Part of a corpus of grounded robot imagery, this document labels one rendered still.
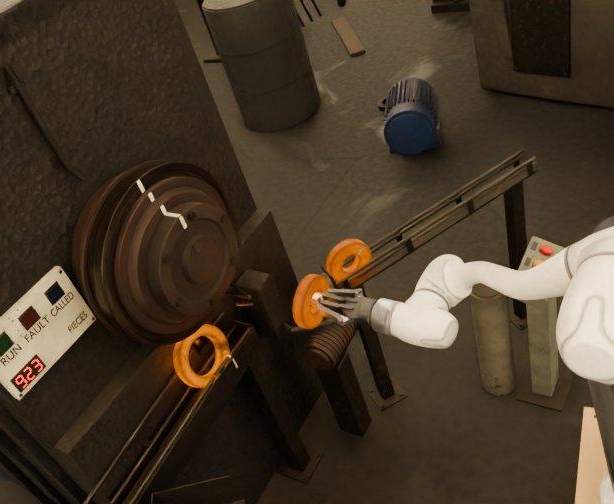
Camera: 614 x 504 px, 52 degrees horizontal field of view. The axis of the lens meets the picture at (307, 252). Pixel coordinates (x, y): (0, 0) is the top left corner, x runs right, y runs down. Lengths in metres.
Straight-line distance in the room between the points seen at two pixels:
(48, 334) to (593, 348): 1.16
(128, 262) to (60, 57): 0.48
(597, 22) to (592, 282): 2.71
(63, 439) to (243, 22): 3.00
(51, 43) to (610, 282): 1.23
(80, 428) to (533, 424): 1.51
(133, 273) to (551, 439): 1.54
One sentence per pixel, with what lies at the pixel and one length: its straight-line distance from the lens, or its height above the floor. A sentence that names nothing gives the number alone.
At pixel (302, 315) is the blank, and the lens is 1.71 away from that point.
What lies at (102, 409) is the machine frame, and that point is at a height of 0.87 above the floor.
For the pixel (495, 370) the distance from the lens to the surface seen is 2.38.
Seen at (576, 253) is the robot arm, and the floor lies 1.15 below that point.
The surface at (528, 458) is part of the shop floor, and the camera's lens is 2.36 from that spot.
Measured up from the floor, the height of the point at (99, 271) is 1.24.
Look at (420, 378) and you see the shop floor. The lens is 2.58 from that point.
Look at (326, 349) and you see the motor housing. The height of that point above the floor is 0.52.
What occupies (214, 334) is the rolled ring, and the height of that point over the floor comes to 0.78.
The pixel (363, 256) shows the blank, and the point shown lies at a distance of 2.05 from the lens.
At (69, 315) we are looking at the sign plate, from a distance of 1.62.
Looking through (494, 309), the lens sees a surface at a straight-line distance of 2.14.
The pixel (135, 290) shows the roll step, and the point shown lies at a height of 1.16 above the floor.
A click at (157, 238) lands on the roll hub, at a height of 1.24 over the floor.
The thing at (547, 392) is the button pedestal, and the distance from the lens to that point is 2.47.
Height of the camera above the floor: 2.02
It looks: 38 degrees down
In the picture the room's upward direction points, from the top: 19 degrees counter-clockwise
